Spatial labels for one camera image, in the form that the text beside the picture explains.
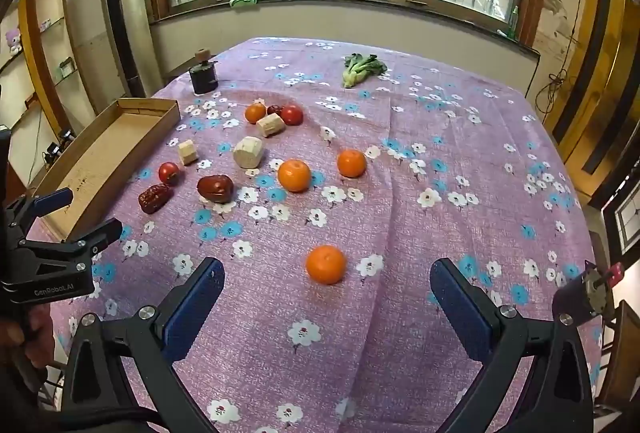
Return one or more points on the pink plush toy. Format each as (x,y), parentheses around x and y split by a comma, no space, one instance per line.
(14,41)

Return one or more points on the small beige yam chunk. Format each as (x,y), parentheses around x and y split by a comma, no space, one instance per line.
(188,153)

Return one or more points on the dark red date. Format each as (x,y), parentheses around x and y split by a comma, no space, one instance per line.
(274,108)

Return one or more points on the red cherry tomato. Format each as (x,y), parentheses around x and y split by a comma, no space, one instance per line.
(169,174)
(292,115)

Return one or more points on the tall standing air conditioner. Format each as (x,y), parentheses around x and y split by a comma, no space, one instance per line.
(129,33)

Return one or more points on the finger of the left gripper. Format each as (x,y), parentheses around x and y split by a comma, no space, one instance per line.
(96,240)
(38,206)

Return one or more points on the black jar with cork knob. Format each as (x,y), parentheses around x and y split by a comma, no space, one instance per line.
(203,74)

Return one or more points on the purple floral tablecloth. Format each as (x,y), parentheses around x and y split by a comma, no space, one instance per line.
(457,167)

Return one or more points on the orange tangerine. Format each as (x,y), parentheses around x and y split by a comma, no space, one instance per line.
(254,112)
(351,163)
(294,175)
(326,264)

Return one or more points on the green bok choy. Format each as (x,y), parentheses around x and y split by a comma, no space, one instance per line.
(357,68)

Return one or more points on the brown cardboard tray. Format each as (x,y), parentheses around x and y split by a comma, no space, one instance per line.
(101,160)

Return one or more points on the person left hand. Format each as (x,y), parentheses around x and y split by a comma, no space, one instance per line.
(39,343)

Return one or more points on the wooden wall shelf unit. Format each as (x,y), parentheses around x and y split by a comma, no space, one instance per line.
(43,94)

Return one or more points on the green bottle on sill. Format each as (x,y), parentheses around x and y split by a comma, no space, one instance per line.
(513,24)

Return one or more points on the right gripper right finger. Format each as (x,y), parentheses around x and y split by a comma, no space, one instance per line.
(556,395)

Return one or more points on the small wrinkled red date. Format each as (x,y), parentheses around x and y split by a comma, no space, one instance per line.
(154,198)

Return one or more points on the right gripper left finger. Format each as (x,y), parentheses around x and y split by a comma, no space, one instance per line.
(121,375)

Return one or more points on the large red jujube date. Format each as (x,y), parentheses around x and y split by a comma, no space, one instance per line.
(216,188)

